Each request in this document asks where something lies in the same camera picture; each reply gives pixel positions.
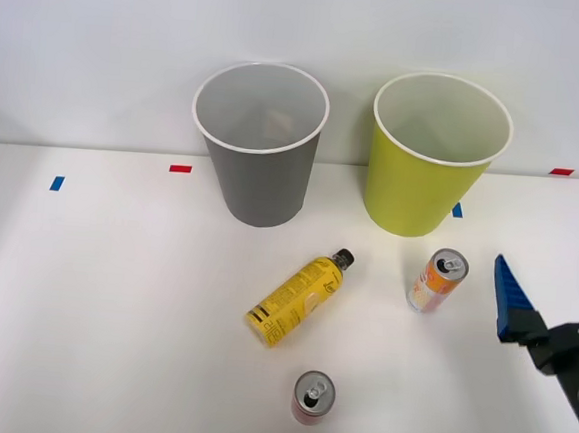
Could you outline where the yellow-green plastic waste bin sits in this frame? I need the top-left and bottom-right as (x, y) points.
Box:
(359, 67), (519, 245)

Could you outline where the orange and white drink can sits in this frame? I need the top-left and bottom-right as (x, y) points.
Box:
(406, 244), (472, 318)

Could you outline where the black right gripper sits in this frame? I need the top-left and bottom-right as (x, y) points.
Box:
(480, 244), (579, 433)

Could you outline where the yellow plastic bottle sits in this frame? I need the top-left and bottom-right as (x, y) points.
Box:
(243, 241), (357, 356)

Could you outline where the red drink can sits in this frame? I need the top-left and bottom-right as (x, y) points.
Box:
(289, 368), (338, 429)

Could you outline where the grey plastic waste bin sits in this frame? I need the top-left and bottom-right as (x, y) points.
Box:
(183, 56), (334, 234)

